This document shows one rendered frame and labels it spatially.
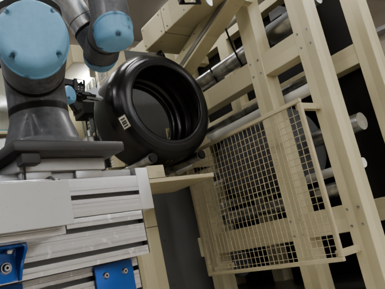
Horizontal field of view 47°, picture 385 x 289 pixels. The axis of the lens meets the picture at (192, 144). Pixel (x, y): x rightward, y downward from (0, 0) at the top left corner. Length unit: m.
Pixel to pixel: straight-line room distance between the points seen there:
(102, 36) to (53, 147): 0.22
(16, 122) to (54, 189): 0.24
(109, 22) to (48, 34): 0.12
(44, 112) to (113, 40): 0.19
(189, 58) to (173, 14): 0.26
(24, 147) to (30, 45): 0.17
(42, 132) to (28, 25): 0.19
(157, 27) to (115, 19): 1.73
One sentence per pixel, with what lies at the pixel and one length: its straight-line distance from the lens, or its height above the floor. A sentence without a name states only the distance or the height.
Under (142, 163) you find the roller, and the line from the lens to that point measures 2.04.
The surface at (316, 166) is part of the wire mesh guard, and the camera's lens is 1.91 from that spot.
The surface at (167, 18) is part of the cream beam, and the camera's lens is 2.51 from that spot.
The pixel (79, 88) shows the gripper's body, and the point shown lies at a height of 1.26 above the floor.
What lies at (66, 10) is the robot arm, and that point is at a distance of 1.02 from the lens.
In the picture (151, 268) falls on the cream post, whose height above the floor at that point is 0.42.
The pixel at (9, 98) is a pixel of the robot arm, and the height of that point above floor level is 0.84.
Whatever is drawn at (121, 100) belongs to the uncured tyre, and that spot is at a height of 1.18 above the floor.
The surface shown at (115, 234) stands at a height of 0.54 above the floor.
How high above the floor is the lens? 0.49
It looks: 12 degrees up
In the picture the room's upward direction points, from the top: 12 degrees counter-clockwise
